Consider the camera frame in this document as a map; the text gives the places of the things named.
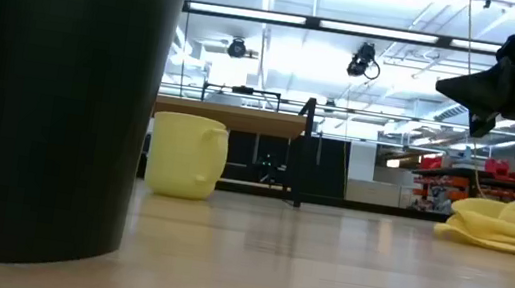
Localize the yellow cloth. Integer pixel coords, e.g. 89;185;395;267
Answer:
431;190;515;259

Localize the round black ceiling camera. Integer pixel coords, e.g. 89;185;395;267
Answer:
225;35;250;61

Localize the white low cabinet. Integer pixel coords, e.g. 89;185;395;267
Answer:
343;177;415;211

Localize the yellow hanging cable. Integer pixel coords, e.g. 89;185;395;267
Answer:
440;0;512;200

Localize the plain yellow mug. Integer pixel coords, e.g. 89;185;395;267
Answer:
143;108;234;204

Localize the shelf with red bins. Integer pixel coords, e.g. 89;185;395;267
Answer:
406;146;515;225

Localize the black overhead light bar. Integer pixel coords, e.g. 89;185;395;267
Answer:
182;0;505;58

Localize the black tall cabinet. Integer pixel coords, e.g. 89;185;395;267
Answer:
303;136;354;201

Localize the black camera with cable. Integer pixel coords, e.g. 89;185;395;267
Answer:
345;39;386;82

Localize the large black cup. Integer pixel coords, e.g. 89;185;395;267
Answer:
0;0;189;287

